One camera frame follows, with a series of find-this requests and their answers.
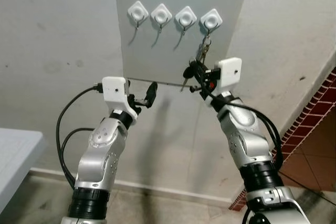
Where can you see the grey folding table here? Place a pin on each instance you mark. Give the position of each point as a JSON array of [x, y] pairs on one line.
[[16, 161]]

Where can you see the red brick wall strip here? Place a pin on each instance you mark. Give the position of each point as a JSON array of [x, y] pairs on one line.
[[304, 114]]

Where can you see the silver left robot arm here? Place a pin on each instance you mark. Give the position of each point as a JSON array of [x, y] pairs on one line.
[[102, 150]]

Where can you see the white skirting board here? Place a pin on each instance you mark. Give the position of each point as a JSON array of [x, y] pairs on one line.
[[157, 190]]

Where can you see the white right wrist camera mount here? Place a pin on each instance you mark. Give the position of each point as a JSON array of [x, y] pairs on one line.
[[230, 72]]

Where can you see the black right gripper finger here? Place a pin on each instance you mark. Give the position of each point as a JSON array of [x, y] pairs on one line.
[[193, 70], [200, 87]]

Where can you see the grey wall board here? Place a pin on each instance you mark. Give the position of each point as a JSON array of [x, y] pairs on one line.
[[178, 61]]

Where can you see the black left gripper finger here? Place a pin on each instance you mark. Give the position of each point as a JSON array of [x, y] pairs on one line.
[[151, 93], [129, 87]]

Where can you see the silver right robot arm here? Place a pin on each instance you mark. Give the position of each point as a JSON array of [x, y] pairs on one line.
[[244, 135]]

